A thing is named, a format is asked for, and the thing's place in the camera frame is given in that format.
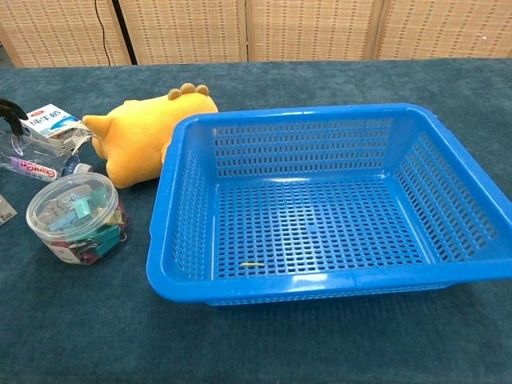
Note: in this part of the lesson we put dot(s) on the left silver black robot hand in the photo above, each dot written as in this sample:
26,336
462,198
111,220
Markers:
10,110

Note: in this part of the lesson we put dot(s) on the white milk carton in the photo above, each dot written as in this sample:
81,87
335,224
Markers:
48,120

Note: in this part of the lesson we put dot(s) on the clear plastic water bottle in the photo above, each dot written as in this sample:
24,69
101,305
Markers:
32,168

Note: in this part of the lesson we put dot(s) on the clear tub of binder clips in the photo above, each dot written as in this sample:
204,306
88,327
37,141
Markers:
72,208

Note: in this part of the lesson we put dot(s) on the yellow plush dinosaur toy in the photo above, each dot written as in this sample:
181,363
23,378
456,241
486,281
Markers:
136,136

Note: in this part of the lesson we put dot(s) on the blue plastic perforated basket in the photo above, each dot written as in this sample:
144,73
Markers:
192,208

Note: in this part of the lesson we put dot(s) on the bamboo folding screen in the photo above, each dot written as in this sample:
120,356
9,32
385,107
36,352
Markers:
180,32

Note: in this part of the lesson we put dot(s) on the teal table cloth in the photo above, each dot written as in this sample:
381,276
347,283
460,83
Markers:
80,320

